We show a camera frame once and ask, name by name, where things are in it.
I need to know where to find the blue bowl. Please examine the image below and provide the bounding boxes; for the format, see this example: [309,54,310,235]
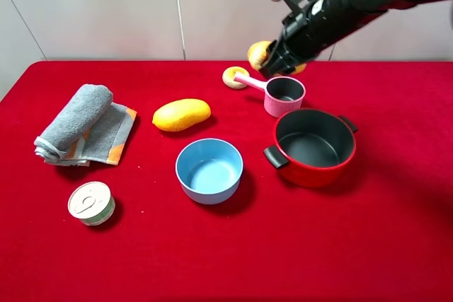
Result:
[176,138,243,205]

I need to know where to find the peeled orange toy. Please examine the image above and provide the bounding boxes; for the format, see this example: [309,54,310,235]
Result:
[247,40,306,76]

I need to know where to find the red pot black handles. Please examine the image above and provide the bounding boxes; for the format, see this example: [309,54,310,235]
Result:
[263,108,358,188]

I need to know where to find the beige ring donut toy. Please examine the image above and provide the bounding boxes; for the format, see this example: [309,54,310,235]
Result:
[222,66,250,90]

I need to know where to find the white tin can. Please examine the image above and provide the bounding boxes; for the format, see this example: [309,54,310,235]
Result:
[67,181,115,226]

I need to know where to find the yellow mango toy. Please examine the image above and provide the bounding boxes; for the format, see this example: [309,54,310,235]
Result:
[152,98,212,132]

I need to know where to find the pink saucepan with handle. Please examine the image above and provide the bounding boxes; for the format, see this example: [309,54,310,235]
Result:
[234,73,306,117]

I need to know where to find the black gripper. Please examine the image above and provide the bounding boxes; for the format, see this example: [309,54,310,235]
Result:
[259,0,368,80]

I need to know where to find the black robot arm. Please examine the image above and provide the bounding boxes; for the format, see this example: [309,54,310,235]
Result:
[259,0,445,79]

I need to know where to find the grey rolled towel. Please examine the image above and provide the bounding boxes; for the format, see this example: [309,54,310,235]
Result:
[34,84,137,166]

